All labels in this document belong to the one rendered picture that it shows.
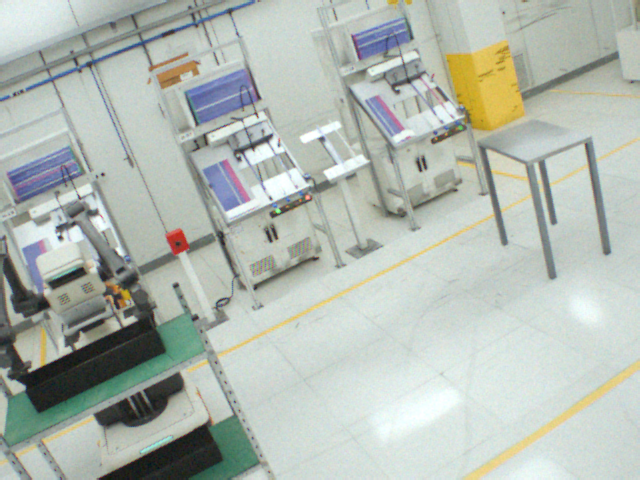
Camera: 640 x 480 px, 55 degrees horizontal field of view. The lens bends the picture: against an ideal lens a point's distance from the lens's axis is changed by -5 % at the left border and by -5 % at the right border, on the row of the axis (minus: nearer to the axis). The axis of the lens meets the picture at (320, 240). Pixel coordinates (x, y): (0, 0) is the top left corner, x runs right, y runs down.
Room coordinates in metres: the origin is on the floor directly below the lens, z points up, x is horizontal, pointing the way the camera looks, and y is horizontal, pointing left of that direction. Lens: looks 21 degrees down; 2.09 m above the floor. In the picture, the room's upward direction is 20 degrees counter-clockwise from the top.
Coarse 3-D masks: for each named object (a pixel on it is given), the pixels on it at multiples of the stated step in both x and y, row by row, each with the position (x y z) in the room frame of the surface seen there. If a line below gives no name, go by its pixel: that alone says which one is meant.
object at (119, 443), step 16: (192, 384) 3.24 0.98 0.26; (176, 400) 3.09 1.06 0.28; (192, 400) 3.04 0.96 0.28; (160, 416) 2.98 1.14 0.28; (176, 416) 2.93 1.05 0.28; (192, 416) 2.88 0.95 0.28; (208, 416) 2.90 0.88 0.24; (112, 432) 2.98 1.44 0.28; (128, 432) 2.93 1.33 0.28; (144, 432) 2.88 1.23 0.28; (160, 432) 2.83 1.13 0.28; (176, 432) 2.82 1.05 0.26; (112, 448) 2.83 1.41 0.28; (128, 448) 2.78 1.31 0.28; (144, 448) 2.77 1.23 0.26; (112, 464) 2.72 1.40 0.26
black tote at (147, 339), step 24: (120, 336) 2.46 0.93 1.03; (144, 336) 2.33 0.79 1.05; (72, 360) 2.40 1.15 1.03; (96, 360) 2.27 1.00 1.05; (120, 360) 2.30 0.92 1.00; (144, 360) 2.32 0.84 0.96; (48, 384) 2.22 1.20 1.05; (72, 384) 2.24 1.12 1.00; (96, 384) 2.26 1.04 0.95; (48, 408) 2.20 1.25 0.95
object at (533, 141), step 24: (480, 144) 4.03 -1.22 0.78; (504, 144) 3.82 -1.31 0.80; (528, 144) 3.66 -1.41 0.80; (552, 144) 3.52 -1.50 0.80; (576, 144) 3.43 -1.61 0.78; (528, 168) 3.40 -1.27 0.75; (600, 192) 3.43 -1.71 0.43; (552, 216) 4.09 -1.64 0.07; (600, 216) 3.43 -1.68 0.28; (504, 240) 4.06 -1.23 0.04; (552, 264) 3.40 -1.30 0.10
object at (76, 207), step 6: (72, 204) 2.66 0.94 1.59; (78, 204) 2.63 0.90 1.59; (66, 210) 2.62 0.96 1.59; (72, 210) 2.61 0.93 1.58; (78, 210) 2.62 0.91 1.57; (84, 210) 2.63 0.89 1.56; (72, 216) 2.61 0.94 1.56; (90, 240) 2.74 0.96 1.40; (114, 252) 2.82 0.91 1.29; (102, 258) 2.78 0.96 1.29; (120, 258) 2.82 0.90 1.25; (102, 264) 2.79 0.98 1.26; (108, 270) 2.79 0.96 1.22
